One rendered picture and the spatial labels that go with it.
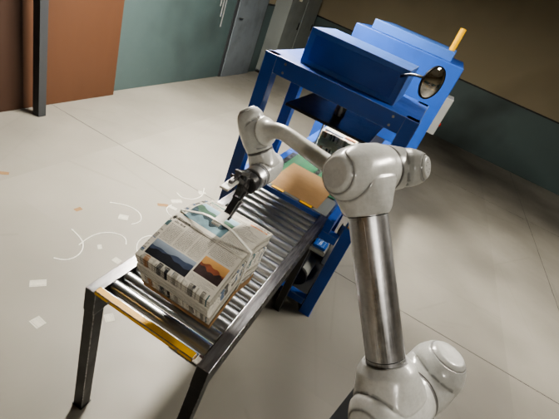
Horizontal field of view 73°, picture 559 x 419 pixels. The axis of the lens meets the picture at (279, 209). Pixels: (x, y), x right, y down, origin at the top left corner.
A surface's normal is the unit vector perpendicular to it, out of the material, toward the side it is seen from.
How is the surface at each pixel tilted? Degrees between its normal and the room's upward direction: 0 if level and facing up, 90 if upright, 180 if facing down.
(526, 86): 90
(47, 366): 0
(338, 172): 86
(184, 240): 25
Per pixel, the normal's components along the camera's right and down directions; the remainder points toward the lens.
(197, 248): 0.15, -0.57
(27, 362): 0.33, -0.79
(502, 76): -0.40, 0.37
